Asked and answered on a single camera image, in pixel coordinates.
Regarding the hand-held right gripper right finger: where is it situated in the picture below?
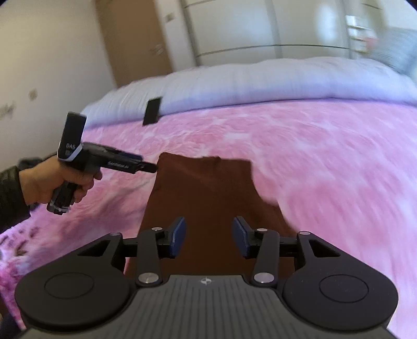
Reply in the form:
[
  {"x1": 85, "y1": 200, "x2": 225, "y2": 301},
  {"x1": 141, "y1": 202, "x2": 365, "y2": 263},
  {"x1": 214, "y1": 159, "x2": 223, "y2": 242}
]
[{"x1": 231, "y1": 216, "x2": 341, "y2": 288}]

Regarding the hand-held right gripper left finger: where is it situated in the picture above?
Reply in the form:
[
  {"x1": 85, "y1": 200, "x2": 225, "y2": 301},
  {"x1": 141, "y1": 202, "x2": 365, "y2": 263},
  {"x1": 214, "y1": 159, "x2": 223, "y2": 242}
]
[{"x1": 78, "y1": 216, "x2": 187, "y2": 288}]

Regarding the brown garment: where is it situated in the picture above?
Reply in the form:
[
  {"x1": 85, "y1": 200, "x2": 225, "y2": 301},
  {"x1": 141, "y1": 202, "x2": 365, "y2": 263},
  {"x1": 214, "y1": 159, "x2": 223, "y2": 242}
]
[{"x1": 125, "y1": 152, "x2": 295, "y2": 281}]

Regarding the person's left forearm black sleeve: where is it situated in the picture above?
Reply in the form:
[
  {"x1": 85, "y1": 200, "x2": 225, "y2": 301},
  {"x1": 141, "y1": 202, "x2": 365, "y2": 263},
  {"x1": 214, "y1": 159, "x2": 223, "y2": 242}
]
[{"x1": 0, "y1": 165, "x2": 32, "y2": 234}]

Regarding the person's left hand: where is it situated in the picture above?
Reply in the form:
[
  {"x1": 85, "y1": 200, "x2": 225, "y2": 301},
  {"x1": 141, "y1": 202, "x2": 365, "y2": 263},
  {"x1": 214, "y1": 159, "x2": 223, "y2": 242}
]
[{"x1": 19, "y1": 156, "x2": 103, "y2": 206}]

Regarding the black phone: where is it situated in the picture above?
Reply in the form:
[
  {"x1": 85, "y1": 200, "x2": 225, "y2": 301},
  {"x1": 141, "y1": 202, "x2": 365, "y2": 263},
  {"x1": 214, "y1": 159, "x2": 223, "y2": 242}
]
[{"x1": 143, "y1": 96, "x2": 164, "y2": 126}]

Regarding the pink floral blanket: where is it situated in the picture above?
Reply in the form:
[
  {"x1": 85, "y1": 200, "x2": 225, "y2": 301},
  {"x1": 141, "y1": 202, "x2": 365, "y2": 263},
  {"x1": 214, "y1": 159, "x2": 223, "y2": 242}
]
[{"x1": 0, "y1": 97, "x2": 417, "y2": 339}]

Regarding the wooden door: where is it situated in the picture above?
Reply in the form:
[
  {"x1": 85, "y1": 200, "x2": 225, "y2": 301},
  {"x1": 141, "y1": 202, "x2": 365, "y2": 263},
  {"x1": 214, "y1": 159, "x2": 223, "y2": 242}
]
[{"x1": 95, "y1": 0, "x2": 174, "y2": 89}]

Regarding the pale lilac duvet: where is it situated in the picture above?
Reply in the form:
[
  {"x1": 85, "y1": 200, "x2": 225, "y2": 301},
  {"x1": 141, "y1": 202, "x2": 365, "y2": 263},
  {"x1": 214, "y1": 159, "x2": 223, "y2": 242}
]
[{"x1": 79, "y1": 56, "x2": 417, "y2": 128}]

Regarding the white wardrobe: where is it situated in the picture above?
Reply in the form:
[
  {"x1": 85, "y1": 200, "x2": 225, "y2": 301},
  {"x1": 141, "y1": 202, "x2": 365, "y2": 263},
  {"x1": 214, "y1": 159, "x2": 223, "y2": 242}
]
[{"x1": 180, "y1": 0, "x2": 356, "y2": 68}]

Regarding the white shelf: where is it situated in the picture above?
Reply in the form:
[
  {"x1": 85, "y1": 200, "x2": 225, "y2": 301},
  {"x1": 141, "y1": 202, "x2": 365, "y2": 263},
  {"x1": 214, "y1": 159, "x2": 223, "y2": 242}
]
[{"x1": 345, "y1": 14, "x2": 379, "y2": 53}]

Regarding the grey patterned pillow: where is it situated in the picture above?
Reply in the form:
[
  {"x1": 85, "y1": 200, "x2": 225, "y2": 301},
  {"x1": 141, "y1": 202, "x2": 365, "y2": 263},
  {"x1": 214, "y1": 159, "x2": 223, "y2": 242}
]
[{"x1": 371, "y1": 27, "x2": 417, "y2": 78}]

